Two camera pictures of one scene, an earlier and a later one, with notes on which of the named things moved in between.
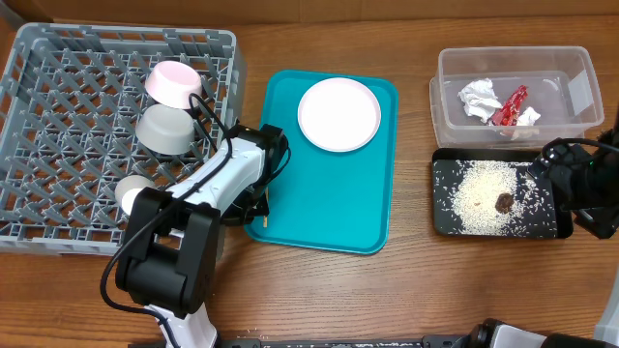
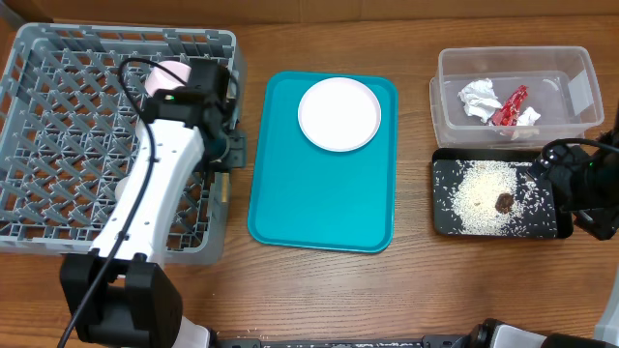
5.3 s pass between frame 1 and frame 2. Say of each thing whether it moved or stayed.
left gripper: moved
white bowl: stayed
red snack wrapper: stayed
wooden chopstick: moved
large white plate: stayed
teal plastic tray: stayed
